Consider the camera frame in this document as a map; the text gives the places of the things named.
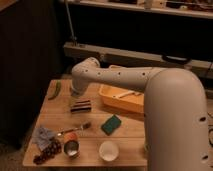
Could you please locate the metal fork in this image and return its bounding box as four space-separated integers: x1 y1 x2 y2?
56 122 91 137

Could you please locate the green pepper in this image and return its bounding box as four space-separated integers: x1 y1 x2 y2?
48 81 61 100

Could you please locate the black striped eraser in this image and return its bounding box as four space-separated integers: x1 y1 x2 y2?
70 100 91 113

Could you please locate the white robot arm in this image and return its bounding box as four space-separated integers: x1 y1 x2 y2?
71 57 212 171

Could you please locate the yellow plastic tray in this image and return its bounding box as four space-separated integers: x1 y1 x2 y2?
99 84 144 113

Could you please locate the metal can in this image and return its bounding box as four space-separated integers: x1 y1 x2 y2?
64 140 79 158

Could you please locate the grey metal rail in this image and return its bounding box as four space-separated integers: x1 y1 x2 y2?
63 42 213 79

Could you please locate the blue-grey cloth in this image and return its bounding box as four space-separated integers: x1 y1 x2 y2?
32 126 55 151

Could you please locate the bunch of dark grapes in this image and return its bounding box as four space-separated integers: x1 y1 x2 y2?
33 139 62 165

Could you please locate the green sponge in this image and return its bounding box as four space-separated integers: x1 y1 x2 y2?
101 115 121 135

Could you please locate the orange carrot piece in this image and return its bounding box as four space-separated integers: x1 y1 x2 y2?
63 132 78 142

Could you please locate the upper shelf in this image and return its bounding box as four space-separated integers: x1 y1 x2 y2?
59 0 213 19

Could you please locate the vertical metal pole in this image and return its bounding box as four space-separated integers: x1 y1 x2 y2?
64 0 77 46

